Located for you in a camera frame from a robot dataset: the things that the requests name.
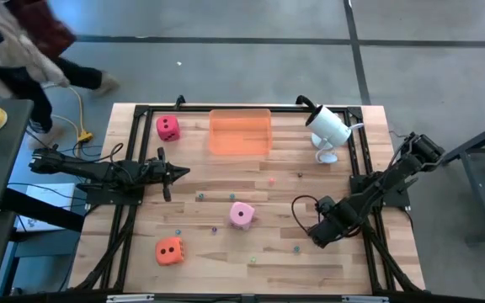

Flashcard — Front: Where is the yellow extension cable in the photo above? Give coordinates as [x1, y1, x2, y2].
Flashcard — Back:
[35, 82, 95, 144]

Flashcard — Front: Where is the orange translucent plastic bin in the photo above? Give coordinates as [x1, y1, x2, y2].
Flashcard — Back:
[208, 108, 274, 156]

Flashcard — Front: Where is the silver table edge bracket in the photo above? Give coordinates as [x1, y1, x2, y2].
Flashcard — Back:
[106, 293, 155, 303]
[341, 294, 390, 303]

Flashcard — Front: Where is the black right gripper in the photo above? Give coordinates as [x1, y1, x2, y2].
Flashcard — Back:
[307, 195, 361, 249]

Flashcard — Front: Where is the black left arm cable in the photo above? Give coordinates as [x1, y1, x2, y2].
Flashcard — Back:
[72, 141, 125, 165]

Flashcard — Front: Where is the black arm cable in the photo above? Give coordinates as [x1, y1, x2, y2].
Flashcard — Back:
[72, 141, 125, 165]
[290, 194, 323, 237]

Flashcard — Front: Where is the black lamp cable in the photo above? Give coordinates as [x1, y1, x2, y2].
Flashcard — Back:
[295, 94, 317, 111]

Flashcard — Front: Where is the black metal stand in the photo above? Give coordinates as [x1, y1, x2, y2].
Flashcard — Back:
[437, 114, 485, 245]

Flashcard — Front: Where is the large orange foam die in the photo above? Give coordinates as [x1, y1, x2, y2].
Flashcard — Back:
[154, 236, 186, 267]

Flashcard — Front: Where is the person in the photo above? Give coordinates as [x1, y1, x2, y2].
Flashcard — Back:
[0, 0, 120, 148]

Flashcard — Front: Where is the large red foam die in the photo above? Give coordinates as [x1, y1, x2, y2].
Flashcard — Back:
[155, 114, 182, 143]

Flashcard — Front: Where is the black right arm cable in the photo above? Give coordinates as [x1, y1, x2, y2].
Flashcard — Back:
[290, 194, 323, 237]

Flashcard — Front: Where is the white cardboard box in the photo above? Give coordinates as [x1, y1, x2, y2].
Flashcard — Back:
[14, 183, 77, 233]

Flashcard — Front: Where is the large pink foam die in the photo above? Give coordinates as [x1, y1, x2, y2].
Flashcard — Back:
[228, 201, 256, 231]

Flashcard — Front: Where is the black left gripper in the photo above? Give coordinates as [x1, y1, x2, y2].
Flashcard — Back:
[143, 146, 191, 203]

